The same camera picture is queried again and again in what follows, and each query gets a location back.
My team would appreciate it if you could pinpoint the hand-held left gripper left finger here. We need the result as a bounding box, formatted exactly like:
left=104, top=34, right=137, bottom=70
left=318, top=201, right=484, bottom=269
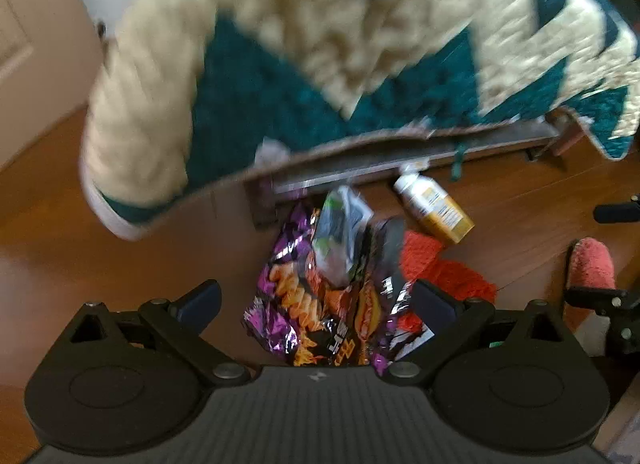
left=67, top=280, right=251, bottom=387

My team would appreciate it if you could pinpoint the pink fuzzy slipper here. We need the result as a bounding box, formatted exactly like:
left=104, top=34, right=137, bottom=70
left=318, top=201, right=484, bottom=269
left=565, top=237, right=617, bottom=290

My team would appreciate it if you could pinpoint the white door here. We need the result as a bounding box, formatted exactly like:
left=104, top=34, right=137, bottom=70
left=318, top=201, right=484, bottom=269
left=0, top=0, right=108, bottom=172

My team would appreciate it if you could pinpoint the purple snack bag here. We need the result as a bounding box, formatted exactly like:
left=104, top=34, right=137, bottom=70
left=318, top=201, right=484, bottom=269
left=243, top=201, right=436, bottom=377

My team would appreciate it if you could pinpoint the silver and green wrapper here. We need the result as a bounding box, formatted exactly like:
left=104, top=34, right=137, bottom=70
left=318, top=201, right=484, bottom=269
left=311, top=185, right=375, bottom=290

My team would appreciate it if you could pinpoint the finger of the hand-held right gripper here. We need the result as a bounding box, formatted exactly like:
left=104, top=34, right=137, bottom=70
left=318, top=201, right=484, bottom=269
left=593, top=200, right=640, bottom=225
left=565, top=285, right=628, bottom=309

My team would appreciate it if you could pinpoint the black snack wrapper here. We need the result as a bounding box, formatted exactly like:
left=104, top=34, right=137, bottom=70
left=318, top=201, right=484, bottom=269
left=367, top=217, right=407, bottom=287

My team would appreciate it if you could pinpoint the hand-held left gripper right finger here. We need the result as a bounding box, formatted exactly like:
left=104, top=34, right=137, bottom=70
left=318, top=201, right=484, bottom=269
left=385, top=280, right=576, bottom=387

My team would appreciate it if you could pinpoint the red fuzzy cloth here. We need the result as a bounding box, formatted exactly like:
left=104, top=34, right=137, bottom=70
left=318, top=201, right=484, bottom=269
left=397, top=230, right=498, bottom=335

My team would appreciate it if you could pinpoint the white and yellow can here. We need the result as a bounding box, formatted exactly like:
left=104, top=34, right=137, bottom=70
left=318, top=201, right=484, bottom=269
left=392, top=171, right=476, bottom=246

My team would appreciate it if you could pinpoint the cream and teal quilt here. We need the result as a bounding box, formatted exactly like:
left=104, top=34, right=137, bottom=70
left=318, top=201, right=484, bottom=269
left=80, top=0, right=640, bottom=242

